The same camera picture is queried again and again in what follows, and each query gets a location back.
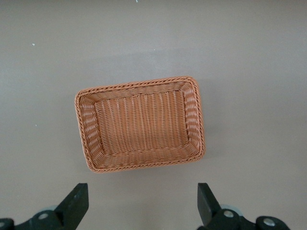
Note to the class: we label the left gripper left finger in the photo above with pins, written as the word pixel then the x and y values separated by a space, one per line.
pixel 72 208

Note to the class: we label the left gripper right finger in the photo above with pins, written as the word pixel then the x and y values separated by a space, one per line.
pixel 211 210

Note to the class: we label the brown wicker basket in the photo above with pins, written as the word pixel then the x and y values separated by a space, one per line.
pixel 141 124

